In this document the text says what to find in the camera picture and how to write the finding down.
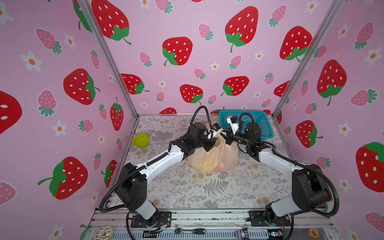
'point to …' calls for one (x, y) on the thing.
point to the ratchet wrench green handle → (180, 231)
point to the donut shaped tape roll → (105, 233)
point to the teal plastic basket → (259, 117)
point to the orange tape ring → (316, 231)
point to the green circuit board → (275, 234)
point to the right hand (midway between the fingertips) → (218, 130)
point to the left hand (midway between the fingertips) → (216, 136)
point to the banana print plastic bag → (222, 156)
